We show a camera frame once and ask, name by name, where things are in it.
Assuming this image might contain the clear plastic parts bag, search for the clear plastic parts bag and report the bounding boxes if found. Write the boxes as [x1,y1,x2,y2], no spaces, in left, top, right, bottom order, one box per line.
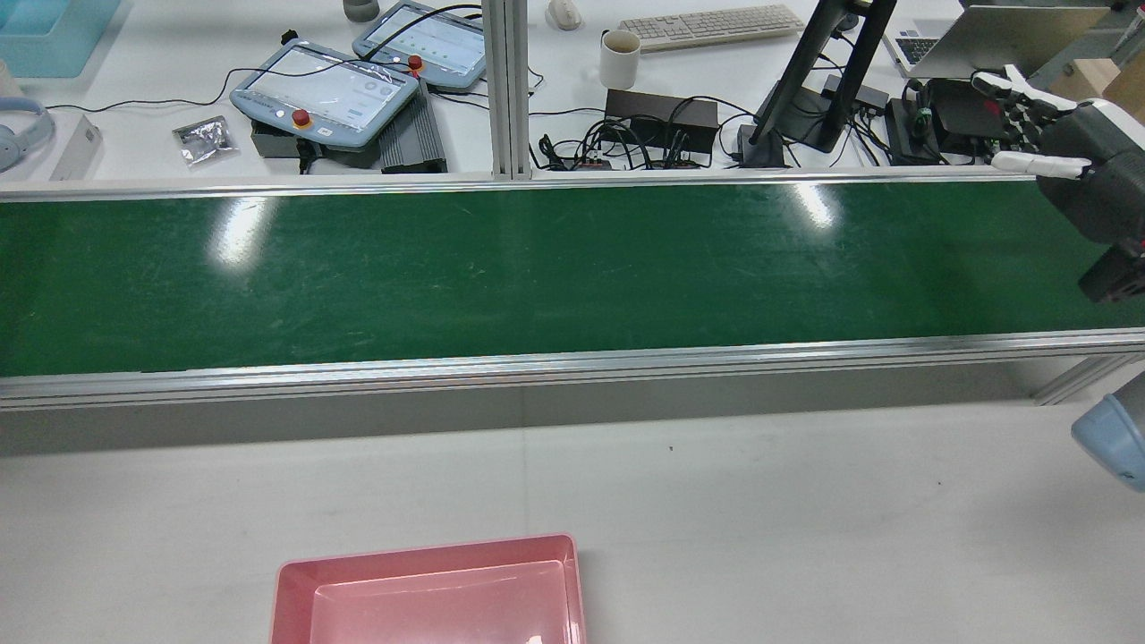
[173,115,238,167]

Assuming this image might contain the small blue teach pendant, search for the small blue teach pendant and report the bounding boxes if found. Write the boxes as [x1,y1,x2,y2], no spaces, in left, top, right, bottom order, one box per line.
[352,0,488,94]

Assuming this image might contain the black rectangular hub box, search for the black rectangular hub box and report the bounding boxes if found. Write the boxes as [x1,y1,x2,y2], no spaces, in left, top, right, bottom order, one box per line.
[605,89,719,153]

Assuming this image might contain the black ridged power unit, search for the black ridged power unit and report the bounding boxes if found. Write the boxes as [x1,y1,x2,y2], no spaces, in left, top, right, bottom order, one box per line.
[378,80,448,174]

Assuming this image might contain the light blue plastic bin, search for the light blue plastic bin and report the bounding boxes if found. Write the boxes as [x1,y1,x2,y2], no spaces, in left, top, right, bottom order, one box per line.
[0,0,122,80]

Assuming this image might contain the pink plastic box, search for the pink plastic box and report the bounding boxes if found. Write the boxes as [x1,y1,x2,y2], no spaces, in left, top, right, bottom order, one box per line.
[269,534,588,644]

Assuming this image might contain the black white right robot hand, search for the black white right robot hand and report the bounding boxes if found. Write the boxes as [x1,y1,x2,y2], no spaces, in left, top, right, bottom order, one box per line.
[971,64,1145,247]

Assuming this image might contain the silver laptop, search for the silver laptop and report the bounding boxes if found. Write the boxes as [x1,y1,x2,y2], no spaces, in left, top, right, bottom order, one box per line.
[881,4,1110,80]

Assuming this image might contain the white keyboard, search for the white keyboard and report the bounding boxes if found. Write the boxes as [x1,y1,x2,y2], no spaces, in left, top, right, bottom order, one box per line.
[617,4,806,53]

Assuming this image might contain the dark grey metal box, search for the dark grey metal box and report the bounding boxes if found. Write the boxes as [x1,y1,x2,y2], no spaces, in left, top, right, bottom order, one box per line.
[250,119,381,172]

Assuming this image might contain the white mug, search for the white mug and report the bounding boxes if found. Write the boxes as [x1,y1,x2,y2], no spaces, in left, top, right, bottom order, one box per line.
[599,30,642,90]

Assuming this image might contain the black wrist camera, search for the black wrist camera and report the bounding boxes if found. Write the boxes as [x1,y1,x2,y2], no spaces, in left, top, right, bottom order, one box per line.
[1078,243,1145,305]

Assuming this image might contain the small white carton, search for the small white carton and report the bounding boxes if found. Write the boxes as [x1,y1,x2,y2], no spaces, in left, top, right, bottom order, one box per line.
[49,114,104,182]

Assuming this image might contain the green conveyor belt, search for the green conveyor belt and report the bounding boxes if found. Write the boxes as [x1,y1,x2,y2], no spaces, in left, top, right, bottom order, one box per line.
[0,168,1145,412]

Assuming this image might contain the wooden block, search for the wooden block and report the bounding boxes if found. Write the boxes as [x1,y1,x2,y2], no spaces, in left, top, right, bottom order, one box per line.
[1048,57,1121,101]

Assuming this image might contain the black monitor stand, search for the black monitor stand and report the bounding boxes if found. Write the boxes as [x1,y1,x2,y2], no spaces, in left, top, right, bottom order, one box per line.
[738,0,897,169]

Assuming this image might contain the black cable tangle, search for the black cable tangle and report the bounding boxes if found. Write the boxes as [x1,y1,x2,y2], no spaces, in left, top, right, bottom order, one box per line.
[537,116,743,171]

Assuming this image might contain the aluminium profile post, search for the aluminium profile post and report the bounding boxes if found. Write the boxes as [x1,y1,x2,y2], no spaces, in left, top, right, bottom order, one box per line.
[482,0,531,182]

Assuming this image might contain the large blue teach pendant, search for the large blue teach pendant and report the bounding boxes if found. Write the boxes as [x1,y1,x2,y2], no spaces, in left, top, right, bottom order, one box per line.
[230,38,421,149]

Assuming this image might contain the light blue headphones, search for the light blue headphones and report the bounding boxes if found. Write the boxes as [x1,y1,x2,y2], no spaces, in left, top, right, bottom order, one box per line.
[0,97,56,174]

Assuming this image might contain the black electronics box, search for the black electronics box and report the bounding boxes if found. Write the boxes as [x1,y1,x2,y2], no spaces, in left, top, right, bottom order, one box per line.
[886,76,1012,166]

